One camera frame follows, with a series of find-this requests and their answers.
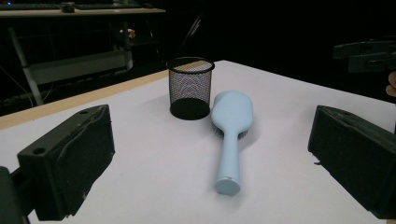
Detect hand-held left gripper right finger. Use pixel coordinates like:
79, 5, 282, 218
307, 105, 396, 220

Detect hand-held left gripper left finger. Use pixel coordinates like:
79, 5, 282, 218
17, 104, 116, 222

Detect black mesh pen holder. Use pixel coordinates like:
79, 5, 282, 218
165, 56, 216, 121

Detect light blue hairbrush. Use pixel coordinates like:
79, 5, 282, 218
210, 90, 255, 197

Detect desk with white metal legs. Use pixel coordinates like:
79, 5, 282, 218
0, 7, 166, 107

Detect small black round device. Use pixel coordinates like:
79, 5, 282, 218
60, 1, 77, 14

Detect black keyboard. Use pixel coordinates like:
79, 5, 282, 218
0, 2, 61, 11
74, 2, 144, 10

